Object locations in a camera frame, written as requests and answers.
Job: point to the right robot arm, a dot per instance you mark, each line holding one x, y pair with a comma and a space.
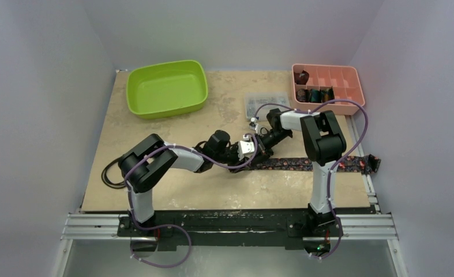
324, 145

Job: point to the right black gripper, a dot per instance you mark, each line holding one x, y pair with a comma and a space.
262, 145

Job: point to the rolled teal tie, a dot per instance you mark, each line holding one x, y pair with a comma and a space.
314, 96

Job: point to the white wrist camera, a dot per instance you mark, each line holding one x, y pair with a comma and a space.
254, 125
247, 147

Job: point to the clear plastic parts box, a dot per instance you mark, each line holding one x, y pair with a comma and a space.
258, 104

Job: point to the rolled dark red tie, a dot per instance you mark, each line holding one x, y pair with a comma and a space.
301, 78

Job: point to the green plastic tub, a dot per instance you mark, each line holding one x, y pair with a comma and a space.
166, 89

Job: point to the rolled dark gold tie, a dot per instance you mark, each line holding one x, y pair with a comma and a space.
327, 94

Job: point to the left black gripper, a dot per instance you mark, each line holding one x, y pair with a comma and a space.
237, 162

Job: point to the pink divided organizer tray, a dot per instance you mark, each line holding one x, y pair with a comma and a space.
343, 79

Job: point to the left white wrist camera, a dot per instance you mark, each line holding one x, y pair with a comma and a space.
247, 147

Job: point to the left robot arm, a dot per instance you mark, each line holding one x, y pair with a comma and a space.
145, 165

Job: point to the aluminium frame rail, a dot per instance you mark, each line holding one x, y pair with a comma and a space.
100, 227

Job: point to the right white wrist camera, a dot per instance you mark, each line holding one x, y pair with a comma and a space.
254, 125

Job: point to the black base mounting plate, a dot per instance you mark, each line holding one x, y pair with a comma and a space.
292, 229

